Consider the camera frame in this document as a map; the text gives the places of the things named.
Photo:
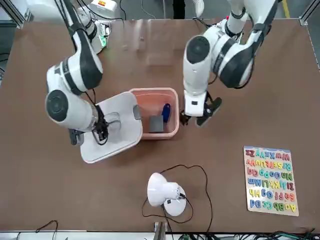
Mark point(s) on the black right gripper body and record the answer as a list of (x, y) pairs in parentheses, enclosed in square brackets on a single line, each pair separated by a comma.
[(102, 130)]

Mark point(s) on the white control box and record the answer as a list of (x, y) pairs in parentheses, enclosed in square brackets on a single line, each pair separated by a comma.
[(107, 6)]

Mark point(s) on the blue toy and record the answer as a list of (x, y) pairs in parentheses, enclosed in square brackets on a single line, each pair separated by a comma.
[(166, 112)]

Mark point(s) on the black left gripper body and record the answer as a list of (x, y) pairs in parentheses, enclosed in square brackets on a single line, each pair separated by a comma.
[(209, 110)]

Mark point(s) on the colourful alphabet puzzle board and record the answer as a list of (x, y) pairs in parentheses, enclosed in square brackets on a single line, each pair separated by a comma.
[(271, 182)]

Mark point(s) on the white desk lamp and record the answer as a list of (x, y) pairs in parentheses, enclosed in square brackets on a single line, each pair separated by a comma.
[(157, 190)]

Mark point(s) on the aluminium frame post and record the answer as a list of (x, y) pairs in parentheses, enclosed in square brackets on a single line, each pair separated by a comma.
[(160, 231), (15, 15), (303, 20)]

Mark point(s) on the pink plastic bin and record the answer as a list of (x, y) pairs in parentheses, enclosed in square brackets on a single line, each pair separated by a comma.
[(155, 100)]

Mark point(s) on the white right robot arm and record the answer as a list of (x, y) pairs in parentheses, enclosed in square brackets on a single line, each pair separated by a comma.
[(75, 112)]

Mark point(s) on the grey block with round hole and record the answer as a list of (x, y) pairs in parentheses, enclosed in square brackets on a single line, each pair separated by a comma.
[(156, 123)]

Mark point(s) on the white bin lid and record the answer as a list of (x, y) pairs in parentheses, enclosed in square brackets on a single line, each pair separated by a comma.
[(120, 145)]

